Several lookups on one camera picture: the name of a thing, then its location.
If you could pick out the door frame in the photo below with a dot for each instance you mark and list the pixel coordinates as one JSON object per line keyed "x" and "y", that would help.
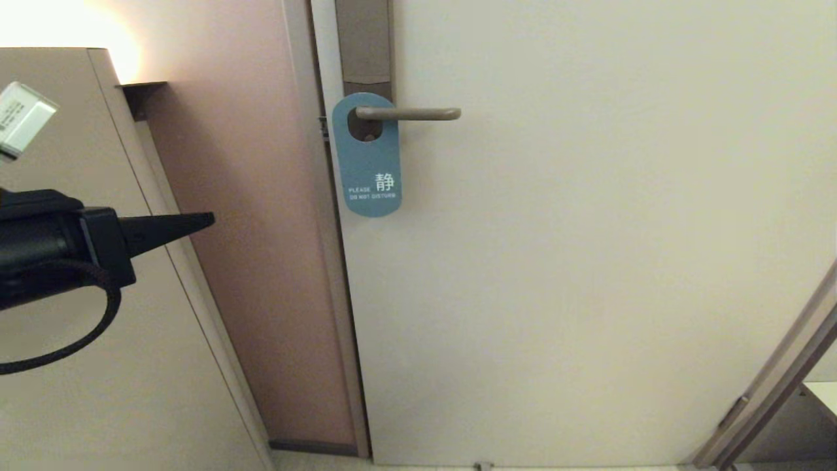
{"x": 771, "y": 379}

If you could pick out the blue door hanger sign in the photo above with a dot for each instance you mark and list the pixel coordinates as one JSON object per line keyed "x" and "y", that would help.
{"x": 369, "y": 167}

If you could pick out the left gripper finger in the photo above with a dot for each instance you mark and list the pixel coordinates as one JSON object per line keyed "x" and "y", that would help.
{"x": 163, "y": 227}

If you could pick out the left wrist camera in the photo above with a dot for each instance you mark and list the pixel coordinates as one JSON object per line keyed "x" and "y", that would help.
{"x": 23, "y": 120}

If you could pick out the white door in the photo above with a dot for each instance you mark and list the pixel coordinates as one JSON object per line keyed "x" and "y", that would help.
{"x": 588, "y": 261}

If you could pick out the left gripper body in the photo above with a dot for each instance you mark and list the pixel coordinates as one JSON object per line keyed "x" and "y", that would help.
{"x": 46, "y": 239}

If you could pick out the bronze lock plate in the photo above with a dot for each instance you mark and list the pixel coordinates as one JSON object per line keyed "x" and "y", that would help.
{"x": 363, "y": 46}

